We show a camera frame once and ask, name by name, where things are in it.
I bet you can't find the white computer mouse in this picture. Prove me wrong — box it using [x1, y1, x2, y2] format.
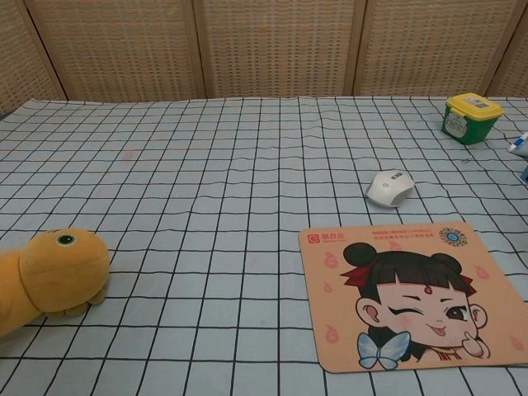
[365, 170, 416, 208]

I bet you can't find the orange plush toy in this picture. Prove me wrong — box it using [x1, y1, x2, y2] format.
[0, 229, 111, 340]

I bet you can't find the woven rattan folding screen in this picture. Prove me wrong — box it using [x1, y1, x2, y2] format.
[0, 0, 528, 118]

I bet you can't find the cartoon girl mouse pad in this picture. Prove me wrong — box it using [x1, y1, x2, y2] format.
[298, 221, 528, 374]

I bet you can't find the green box with yellow lid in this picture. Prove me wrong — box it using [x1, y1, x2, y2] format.
[441, 93, 504, 145]

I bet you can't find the checkered light blue tablecloth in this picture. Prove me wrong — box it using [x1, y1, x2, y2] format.
[0, 96, 528, 396]

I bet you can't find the white tube with blue cap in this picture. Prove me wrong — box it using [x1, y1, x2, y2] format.
[507, 132, 528, 158]

